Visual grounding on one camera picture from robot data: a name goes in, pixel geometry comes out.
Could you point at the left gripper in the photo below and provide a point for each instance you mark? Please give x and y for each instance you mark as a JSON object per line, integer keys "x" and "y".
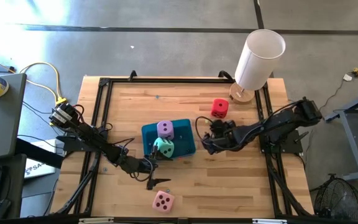
{"x": 135, "y": 165}

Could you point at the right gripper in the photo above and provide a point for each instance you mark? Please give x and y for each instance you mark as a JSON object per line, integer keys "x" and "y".
{"x": 227, "y": 137}

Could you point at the large green foam die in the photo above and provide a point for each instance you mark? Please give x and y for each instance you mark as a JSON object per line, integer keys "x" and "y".
{"x": 165, "y": 148}

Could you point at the large pink foam die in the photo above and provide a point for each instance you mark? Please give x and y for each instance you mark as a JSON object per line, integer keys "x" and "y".
{"x": 163, "y": 202}

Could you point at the large red foam die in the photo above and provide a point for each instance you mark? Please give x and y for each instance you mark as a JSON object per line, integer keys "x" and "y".
{"x": 219, "y": 108}

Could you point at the large purple foam die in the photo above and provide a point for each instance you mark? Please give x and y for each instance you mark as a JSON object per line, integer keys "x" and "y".
{"x": 165, "y": 130}

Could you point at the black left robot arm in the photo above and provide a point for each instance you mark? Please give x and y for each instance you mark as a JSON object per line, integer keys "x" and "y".
{"x": 85, "y": 133}

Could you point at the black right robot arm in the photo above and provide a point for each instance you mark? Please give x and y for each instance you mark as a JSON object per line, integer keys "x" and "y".
{"x": 278, "y": 119}

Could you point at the blue plastic bin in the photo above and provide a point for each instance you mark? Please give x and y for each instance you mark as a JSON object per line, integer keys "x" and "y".
{"x": 183, "y": 140}

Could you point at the white shade table lamp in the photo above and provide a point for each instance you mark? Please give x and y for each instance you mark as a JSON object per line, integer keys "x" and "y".
{"x": 259, "y": 59}

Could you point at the white printed box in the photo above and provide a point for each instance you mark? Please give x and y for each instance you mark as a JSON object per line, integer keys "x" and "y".
{"x": 39, "y": 166}

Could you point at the blue-grey metal desk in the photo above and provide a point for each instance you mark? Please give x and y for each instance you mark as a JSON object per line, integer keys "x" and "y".
{"x": 350, "y": 137}

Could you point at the black floor fan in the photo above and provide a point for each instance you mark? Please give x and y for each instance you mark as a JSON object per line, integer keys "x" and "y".
{"x": 340, "y": 199}

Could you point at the black desk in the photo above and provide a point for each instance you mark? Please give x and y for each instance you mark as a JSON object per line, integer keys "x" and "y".
{"x": 11, "y": 186}

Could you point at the silver frame bracket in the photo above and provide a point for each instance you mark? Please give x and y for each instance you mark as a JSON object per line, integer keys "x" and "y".
{"x": 96, "y": 221}
{"x": 269, "y": 221}

